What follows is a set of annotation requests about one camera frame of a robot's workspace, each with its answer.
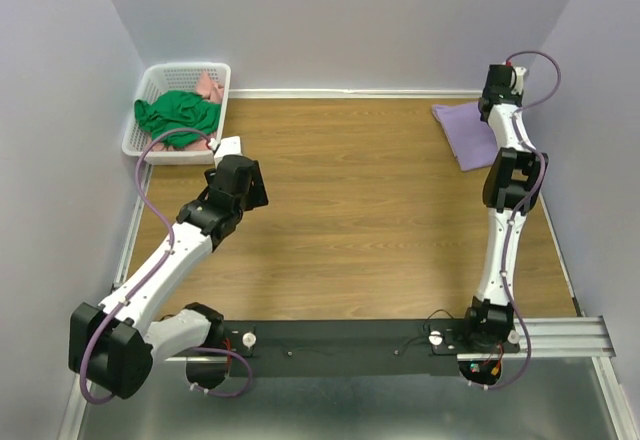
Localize green t shirt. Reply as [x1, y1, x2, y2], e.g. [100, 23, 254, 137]
[134, 90, 221, 150]

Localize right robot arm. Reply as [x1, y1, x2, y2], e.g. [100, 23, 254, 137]
[459, 61, 548, 352]

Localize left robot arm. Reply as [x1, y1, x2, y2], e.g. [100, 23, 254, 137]
[68, 154, 268, 405]

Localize purple t shirt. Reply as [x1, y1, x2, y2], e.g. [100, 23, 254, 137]
[432, 102, 498, 172]

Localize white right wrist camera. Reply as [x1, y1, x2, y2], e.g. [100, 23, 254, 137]
[505, 60, 528, 96]

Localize pink t shirt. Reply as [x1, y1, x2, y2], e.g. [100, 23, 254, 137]
[152, 72, 224, 152]

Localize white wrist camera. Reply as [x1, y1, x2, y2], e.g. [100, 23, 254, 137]
[208, 136, 243, 166]
[505, 60, 528, 96]

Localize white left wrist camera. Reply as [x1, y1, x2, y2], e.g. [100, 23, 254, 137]
[208, 136, 243, 166]

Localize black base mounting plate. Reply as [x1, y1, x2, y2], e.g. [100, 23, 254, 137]
[204, 318, 521, 378]

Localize aluminium extrusion rail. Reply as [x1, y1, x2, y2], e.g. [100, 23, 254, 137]
[164, 315, 617, 364]

